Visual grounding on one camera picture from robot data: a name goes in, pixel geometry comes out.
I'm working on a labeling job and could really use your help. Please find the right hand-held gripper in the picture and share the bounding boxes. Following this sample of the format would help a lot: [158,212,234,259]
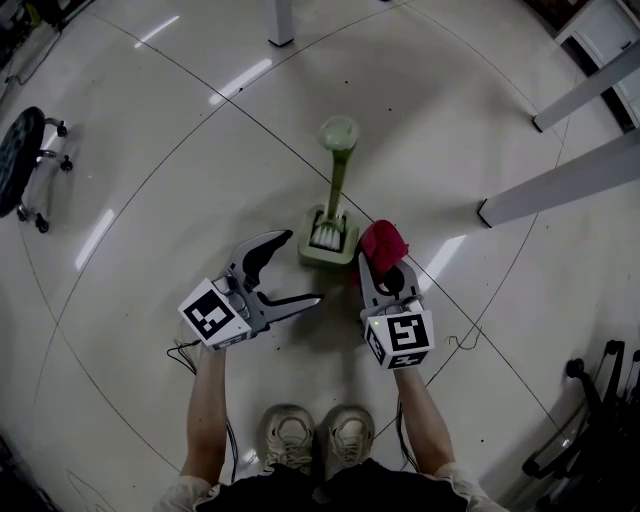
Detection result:
[357,251,436,372]

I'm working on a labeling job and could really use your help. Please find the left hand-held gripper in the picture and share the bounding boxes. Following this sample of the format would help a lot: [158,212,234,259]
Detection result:
[177,229,325,352]

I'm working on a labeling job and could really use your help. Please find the red cloth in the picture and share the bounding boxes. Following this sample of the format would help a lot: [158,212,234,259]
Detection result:
[357,219,411,278]

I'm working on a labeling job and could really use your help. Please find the green toilet brush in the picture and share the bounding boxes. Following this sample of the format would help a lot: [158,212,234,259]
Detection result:
[309,115,361,250]

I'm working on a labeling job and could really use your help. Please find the person's left forearm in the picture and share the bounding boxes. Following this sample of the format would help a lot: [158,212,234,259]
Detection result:
[179,343,229,485]

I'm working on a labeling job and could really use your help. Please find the person's right forearm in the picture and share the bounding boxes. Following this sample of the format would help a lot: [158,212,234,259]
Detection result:
[393,367,457,475]

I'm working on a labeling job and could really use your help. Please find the green brush holder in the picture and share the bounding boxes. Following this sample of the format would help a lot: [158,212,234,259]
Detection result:
[297,203,362,272]

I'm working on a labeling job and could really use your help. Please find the dark thread scrap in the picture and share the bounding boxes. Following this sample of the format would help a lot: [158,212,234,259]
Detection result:
[446,324,484,351]

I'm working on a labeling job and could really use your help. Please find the person's right beige shoe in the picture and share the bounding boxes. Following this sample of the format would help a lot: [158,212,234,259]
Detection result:
[323,403,377,480]

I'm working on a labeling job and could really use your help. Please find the person's beige shoe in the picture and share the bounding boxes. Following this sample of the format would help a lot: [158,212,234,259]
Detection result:
[261,403,317,475]
[323,403,377,480]

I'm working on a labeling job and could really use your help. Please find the person's left beige shoe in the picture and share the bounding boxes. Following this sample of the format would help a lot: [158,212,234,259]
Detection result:
[261,403,317,475]

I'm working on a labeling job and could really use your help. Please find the white table leg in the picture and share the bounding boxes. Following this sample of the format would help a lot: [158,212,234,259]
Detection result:
[476,130,640,230]
[531,40,640,134]
[266,0,297,49]

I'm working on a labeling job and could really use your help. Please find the person's black clothing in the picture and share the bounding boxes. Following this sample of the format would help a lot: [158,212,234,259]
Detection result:
[193,458,472,512]

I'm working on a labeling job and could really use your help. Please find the person's right beige sleeve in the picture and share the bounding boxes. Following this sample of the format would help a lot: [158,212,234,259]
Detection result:
[433,461,509,512]

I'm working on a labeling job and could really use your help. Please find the person's beige sleeve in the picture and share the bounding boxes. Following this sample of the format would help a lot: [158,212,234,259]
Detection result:
[433,461,509,512]
[151,473,222,512]

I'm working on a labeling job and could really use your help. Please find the person's left beige sleeve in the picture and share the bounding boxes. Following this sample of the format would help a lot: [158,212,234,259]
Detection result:
[151,473,222,512]

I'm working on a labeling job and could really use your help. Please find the black office chair base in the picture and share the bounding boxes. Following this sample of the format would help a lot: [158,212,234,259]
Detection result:
[521,338,640,512]

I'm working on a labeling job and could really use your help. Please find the black round wheeled stool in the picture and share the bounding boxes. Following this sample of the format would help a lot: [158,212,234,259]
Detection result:
[0,105,75,235]

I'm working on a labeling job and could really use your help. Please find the white cabinet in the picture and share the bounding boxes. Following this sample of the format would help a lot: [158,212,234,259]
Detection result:
[553,0,640,132]

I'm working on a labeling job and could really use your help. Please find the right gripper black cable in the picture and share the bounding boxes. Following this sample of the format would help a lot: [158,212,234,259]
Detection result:
[395,397,422,474]

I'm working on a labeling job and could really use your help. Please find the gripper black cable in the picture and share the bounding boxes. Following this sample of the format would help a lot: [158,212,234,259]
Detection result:
[166,338,240,484]
[395,397,422,474]

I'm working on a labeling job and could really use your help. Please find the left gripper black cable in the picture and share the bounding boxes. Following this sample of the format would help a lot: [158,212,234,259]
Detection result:
[166,338,240,484]

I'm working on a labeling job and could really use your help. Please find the black floor cable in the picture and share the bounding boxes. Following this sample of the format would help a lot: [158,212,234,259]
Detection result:
[3,27,65,87]

